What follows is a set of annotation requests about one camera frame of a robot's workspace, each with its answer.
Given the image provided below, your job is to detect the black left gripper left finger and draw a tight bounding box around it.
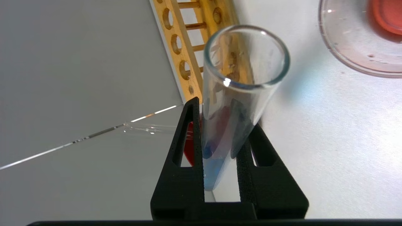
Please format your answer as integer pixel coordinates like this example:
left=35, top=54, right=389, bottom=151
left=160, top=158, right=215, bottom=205
left=151, top=97, right=205, bottom=220

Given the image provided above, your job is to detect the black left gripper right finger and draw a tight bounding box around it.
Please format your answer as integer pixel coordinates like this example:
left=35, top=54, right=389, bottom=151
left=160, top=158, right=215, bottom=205
left=236, top=124, right=309, bottom=219

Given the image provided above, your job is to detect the test tube blue pigment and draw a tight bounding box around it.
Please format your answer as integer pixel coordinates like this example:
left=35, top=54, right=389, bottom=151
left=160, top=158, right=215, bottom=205
left=201, top=24, right=291, bottom=192

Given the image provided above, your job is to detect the wooden test tube rack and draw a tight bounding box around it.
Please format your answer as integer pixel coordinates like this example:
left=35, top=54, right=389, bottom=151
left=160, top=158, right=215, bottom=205
left=150, top=0, right=255, bottom=104

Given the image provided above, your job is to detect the dark red plastic cup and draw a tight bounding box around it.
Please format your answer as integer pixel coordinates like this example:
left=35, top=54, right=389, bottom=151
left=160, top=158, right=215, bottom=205
left=184, top=107, right=234, bottom=167

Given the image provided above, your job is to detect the clear glass beaker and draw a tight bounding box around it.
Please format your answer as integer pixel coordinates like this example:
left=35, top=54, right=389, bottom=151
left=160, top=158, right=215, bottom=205
left=318, top=0, right=402, bottom=79

